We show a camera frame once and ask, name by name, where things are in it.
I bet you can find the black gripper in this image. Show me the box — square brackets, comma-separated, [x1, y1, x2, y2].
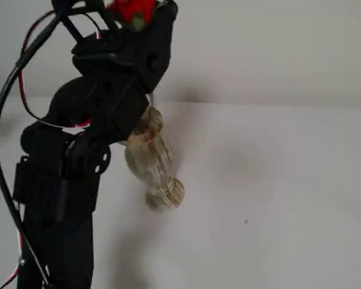
[51, 0, 179, 92]

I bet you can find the red artificial rose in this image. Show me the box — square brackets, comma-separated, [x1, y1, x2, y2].
[108, 0, 157, 107]

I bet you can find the striped onyx stone vase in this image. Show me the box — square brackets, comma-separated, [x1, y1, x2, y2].
[125, 105, 186, 213]

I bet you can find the red white black wire bundle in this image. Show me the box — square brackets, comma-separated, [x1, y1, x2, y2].
[17, 8, 103, 129]

